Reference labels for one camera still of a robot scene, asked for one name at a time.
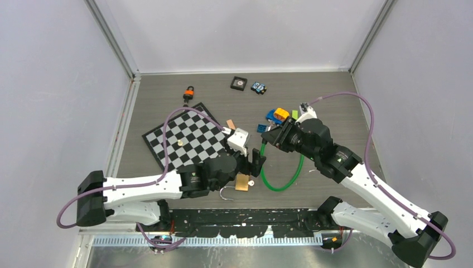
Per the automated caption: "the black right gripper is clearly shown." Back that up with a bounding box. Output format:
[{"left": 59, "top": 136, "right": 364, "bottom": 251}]
[{"left": 261, "top": 116, "right": 318, "bottom": 162}]

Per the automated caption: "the brass padlock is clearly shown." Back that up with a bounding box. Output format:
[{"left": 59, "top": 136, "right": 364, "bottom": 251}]
[{"left": 219, "top": 174, "right": 255, "bottom": 202}]

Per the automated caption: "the green cable lock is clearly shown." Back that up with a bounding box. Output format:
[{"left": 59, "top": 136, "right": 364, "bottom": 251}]
[{"left": 261, "top": 143, "right": 303, "bottom": 195}]

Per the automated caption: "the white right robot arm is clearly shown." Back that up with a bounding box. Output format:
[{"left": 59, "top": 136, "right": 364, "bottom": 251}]
[{"left": 261, "top": 118, "right": 448, "bottom": 267}]

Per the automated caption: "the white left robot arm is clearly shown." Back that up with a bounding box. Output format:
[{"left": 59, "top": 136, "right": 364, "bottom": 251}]
[{"left": 76, "top": 149, "right": 266, "bottom": 231}]

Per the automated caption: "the blue yellow toy car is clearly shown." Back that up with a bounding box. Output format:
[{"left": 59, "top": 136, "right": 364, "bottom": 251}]
[{"left": 266, "top": 107, "right": 289, "bottom": 126}]

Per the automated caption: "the black white chessboard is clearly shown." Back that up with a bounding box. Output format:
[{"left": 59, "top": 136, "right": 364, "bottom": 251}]
[{"left": 142, "top": 102, "right": 227, "bottom": 172}]

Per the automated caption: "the small wooden block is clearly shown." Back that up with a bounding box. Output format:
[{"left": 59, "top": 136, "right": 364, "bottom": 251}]
[{"left": 226, "top": 119, "right": 236, "bottom": 130}]

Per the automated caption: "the blue toy brick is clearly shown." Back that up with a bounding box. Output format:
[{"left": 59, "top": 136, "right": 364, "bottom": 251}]
[{"left": 257, "top": 124, "right": 269, "bottom": 133}]

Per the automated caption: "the blue owl toy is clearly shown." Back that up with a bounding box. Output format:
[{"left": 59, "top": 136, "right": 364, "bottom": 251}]
[{"left": 250, "top": 82, "right": 267, "bottom": 94}]

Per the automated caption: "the orange black padlock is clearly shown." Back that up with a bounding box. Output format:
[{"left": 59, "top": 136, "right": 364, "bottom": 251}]
[{"left": 183, "top": 86, "right": 195, "bottom": 103}]

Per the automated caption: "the black square box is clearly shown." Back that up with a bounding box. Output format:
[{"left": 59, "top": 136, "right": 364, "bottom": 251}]
[{"left": 230, "top": 76, "right": 248, "bottom": 91}]

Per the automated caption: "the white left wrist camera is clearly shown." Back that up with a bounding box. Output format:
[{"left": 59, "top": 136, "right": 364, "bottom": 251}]
[{"left": 226, "top": 128, "right": 250, "bottom": 156}]

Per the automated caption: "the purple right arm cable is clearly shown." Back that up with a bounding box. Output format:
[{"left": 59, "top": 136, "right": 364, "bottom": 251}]
[{"left": 310, "top": 92, "right": 457, "bottom": 261}]

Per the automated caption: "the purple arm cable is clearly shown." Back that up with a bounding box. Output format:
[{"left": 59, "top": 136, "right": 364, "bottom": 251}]
[
  {"left": 56, "top": 107, "right": 226, "bottom": 229},
  {"left": 310, "top": 92, "right": 457, "bottom": 261}
]

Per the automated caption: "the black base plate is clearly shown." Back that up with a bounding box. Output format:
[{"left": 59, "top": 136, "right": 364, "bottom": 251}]
[{"left": 142, "top": 208, "right": 342, "bottom": 238}]

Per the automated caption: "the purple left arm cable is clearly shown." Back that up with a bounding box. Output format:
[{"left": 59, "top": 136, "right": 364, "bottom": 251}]
[{"left": 56, "top": 107, "right": 226, "bottom": 229}]

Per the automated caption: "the aluminium frame rail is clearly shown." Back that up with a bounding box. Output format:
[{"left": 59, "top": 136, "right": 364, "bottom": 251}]
[{"left": 104, "top": 73, "right": 142, "bottom": 178}]

